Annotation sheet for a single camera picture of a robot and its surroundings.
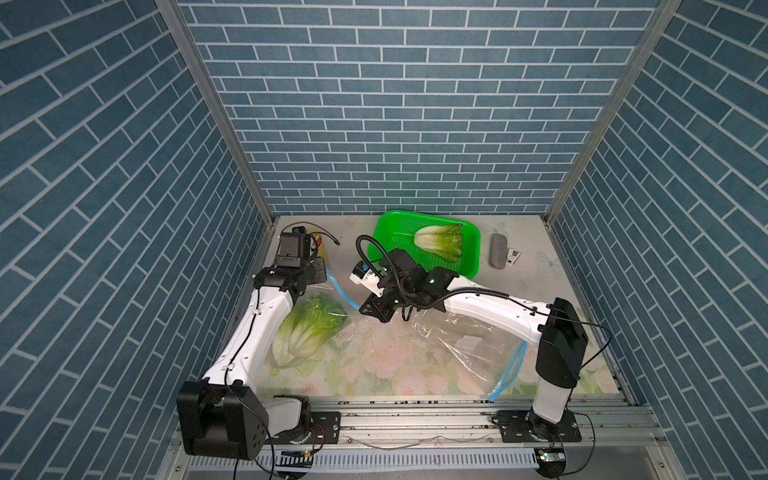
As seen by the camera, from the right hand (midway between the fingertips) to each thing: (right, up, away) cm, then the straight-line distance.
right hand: (364, 309), depth 76 cm
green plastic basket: (+6, +22, +35) cm, 42 cm away
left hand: (-13, +11, +6) cm, 18 cm away
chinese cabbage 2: (-15, -5, +2) cm, 16 cm away
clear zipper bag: (-8, -18, +8) cm, 21 cm away
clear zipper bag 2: (+32, -16, +10) cm, 37 cm away
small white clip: (+50, +12, +32) cm, 61 cm away
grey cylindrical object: (+46, +15, +33) cm, 59 cm away
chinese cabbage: (+25, +18, +27) cm, 41 cm away
